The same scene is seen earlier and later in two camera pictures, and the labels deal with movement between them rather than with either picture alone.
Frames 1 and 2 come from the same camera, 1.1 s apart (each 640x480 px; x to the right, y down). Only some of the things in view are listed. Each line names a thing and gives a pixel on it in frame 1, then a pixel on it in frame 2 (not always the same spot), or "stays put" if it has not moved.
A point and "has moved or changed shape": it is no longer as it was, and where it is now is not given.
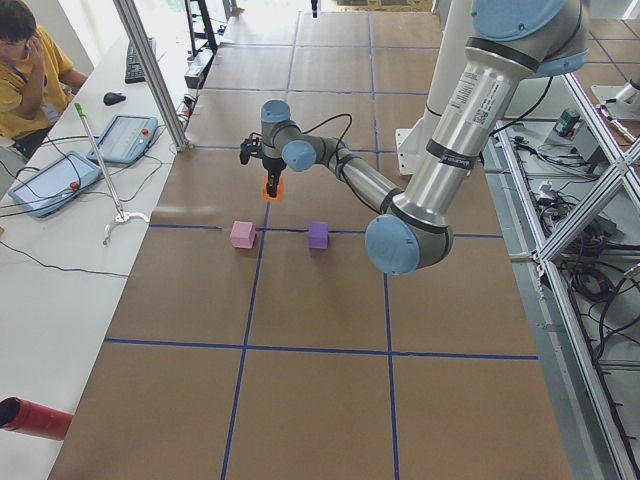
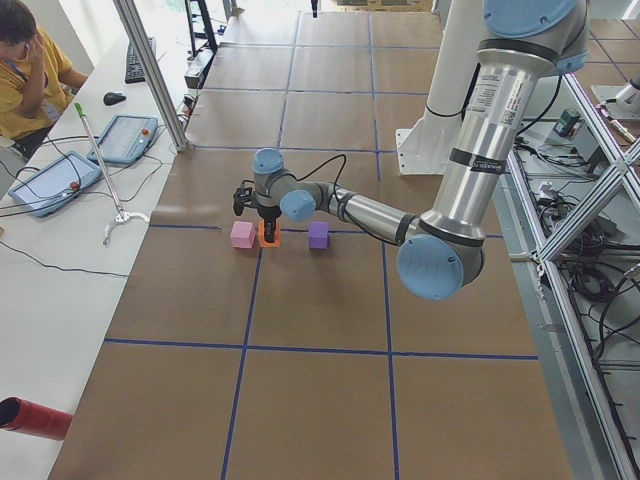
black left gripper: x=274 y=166 -> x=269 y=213
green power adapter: x=567 y=123 stays put
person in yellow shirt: x=36 y=78 stays put
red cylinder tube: x=19 y=415 stays put
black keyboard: x=134 y=72 stays put
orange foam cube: x=279 y=193 has moved or changed shape
